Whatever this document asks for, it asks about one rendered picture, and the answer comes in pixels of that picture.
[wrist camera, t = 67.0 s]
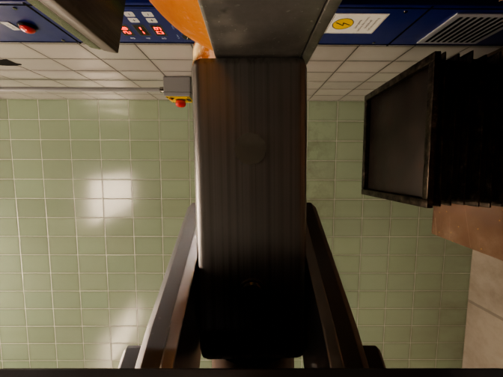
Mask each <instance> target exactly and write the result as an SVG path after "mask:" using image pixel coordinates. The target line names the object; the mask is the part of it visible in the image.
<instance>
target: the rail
mask: <svg viewBox="0 0 503 377"><path fill-rule="evenodd" d="M26 1H27V2H29V3H30V4H32V5H33V6H34V7H36V8H37V9H38V10H40V11H41V12H42V13H44V14H45V15H47V16H48V17H49V18H50V19H52V20H53V21H55V22H56V23H58V24H59V25H60V26H61V27H63V28H64V29H66V30H67V31H69V32H70V33H71V34H72V35H74V36H75V37H77V38H78V39H80V40H81V41H82V42H83V43H85V44H86V45H88V46H89V47H91V48H93V49H101V48H100V47H98V46H97V45H96V44H94V43H93V42H91V41H90V40H89V39H88V38H87V37H85V36H84V35H83V34H81V33H80V32H79V31H77V30H76V29H75V28H74V27H73V26H71V25H70V24H68V23H67V22H66V21H64V20H63V19H62V18H61V17H60V16H58V15H57V14H56V13H54V12H53V11H51V10H50V9H49V8H48V7H47V6H45V5H44V4H43V3H41V2H40V1H38V0H26Z"/></svg>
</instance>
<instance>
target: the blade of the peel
mask: <svg viewBox="0 0 503 377"><path fill-rule="evenodd" d="M341 2H342V0H198V3H199V7H200V9H201V13H202V16H203V19H204V23H205V25H206V29H207V33H208V35H209V39H210V42H211V45H212V48H213V52H214V55H215V57H216V58H301V59H304V61H305V65H307V63H308V61H309V60H310V58H311V56H312V54H313V53H314V50H315V49H316V47H317V45H318V43H319V42H320V39H321V38H322V36H323V34H324V32H325V31H326V29H327V27H328V25H329V23H330V22H331V20H332V18H333V16H334V15H335V12H336V10H337V9H338V7H339V5H340V3H341Z"/></svg>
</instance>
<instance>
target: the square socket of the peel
mask: <svg viewBox="0 0 503 377"><path fill-rule="evenodd" d="M192 113H193V138H194V162H195V211H196V235H197V260H198V308H199V333H200V350H201V354H202V355H203V358H206V359H225V360H226V361H230V362H232V363H235V364H242V365H261V364H268V363H272V362H274V361H277V360H279V359H281V358H299V357H301V356H303V354H304V351H305V314H306V169H307V67H306V65H305V61H304V59H301V58H199V59H198V60H195V61H194V63H193V65H192ZM252 358H262V359H254V360H249V359H252Z"/></svg>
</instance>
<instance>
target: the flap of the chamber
mask: <svg viewBox="0 0 503 377"><path fill-rule="evenodd" d="M38 1H40V2H41V3H43V4H44V5H45V6H47V7H48V8H49V9H50V10H51V11H53V12H54V13H56V14H57V15H58V16H60V17H61V18H62V19H63V20H64V21H66V22H67V23H68V24H70V25H71V26H73V27H74V28H75V29H76V30H77V31H79V32H80V33H81V34H83V35H84V36H85V37H87V38H88V39H89V40H90V41H91V42H93V43H94V44H96V45H97V46H98V47H100V48H101V49H102V50H103V51H107V52H113V53H118V50H119V45H120V39H121V29H122V24H123V18H124V8H125V3H126V0H38Z"/></svg>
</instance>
